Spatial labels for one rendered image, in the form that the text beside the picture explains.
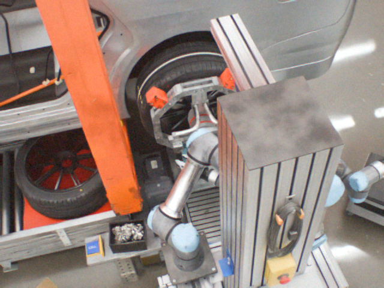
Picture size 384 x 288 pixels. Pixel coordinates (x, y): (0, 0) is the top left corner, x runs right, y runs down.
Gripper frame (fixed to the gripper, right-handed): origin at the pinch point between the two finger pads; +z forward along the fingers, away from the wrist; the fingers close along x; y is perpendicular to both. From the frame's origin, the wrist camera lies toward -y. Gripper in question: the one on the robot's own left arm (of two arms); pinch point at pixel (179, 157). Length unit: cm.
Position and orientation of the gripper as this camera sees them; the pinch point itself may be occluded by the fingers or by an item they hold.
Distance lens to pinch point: 267.3
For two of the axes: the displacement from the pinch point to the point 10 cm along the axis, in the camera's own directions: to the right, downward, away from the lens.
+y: 0.6, 6.0, 7.9
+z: -8.4, -4.0, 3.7
